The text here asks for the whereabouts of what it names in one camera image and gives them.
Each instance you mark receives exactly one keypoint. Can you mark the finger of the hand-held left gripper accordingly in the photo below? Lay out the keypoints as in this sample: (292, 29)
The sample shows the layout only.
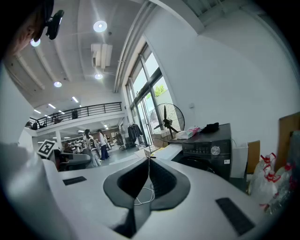
(75, 157)

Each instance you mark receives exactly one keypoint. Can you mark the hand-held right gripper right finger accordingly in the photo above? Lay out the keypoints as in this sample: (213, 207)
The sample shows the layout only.
(206, 187)

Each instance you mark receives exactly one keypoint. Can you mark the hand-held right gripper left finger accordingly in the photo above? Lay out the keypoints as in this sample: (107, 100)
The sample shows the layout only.
(93, 187)

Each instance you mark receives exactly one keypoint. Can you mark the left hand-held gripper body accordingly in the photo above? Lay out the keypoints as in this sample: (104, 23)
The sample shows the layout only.
(47, 148)

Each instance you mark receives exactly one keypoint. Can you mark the white paper tray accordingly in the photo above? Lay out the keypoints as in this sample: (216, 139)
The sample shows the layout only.
(168, 152)

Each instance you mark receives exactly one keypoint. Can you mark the black printer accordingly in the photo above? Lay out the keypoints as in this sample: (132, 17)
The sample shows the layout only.
(194, 147)

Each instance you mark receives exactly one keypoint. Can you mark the white paper bag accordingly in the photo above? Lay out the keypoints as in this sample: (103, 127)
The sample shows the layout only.
(239, 161)

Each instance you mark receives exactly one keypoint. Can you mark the white printed t-shirt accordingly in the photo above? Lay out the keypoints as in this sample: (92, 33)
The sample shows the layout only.
(11, 112)

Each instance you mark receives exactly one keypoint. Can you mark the brown cardboard panel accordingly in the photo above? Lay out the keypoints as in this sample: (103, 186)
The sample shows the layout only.
(253, 157)

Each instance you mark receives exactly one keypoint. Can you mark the black mezzanine railing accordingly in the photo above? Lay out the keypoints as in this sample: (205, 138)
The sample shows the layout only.
(104, 108)

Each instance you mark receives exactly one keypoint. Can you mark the pink and green pouch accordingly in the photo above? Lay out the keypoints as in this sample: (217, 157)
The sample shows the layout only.
(193, 130)

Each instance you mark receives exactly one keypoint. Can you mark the black cloth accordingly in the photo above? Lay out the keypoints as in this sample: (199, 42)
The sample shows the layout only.
(211, 127)

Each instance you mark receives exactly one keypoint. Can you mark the clothes rack with dark garments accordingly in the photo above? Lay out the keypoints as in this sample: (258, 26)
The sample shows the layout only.
(134, 133)

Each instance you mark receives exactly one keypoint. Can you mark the round ceiling light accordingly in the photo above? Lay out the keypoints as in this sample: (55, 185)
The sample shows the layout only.
(100, 26)
(35, 43)
(98, 76)
(57, 84)

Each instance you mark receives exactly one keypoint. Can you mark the brown cardboard box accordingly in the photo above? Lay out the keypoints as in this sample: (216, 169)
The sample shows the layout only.
(159, 138)

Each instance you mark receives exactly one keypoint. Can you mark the black standing fan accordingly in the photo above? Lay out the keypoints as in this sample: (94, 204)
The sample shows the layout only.
(167, 122)

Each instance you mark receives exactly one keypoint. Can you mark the tan wooden board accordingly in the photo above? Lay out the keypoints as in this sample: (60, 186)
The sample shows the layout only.
(286, 136)

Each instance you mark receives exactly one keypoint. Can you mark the grey blue plastic bag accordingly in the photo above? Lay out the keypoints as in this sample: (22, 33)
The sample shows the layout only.
(295, 147)

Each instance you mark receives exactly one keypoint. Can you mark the white ceiling air conditioner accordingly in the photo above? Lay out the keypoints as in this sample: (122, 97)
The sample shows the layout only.
(102, 55)

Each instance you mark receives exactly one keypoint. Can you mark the black-framed glass door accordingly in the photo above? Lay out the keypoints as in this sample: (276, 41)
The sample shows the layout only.
(150, 79)

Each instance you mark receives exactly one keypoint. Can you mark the person's face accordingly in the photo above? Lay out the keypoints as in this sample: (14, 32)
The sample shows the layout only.
(28, 28)

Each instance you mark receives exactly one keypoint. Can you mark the white ceiling pipe run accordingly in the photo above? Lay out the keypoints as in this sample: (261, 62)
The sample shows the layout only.
(131, 47)

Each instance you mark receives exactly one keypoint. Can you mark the black head-worn camera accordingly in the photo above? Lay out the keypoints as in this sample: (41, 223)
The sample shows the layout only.
(55, 24)

